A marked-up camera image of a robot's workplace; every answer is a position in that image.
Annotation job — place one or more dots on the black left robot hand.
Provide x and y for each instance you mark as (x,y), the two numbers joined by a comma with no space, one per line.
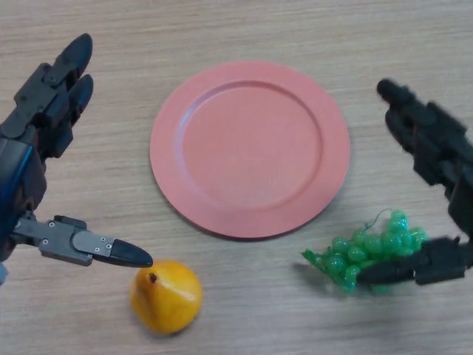
(33,120)

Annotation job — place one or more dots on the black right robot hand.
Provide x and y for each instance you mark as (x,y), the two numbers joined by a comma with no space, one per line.
(439,133)

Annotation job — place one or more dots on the green grapes bunch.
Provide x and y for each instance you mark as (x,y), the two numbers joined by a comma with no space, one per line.
(340,260)

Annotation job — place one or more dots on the pink round plate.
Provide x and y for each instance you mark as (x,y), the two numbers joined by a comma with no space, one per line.
(251,148)

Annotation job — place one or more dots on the orange yellow pear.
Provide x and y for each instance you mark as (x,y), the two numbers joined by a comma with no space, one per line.
(166,296)

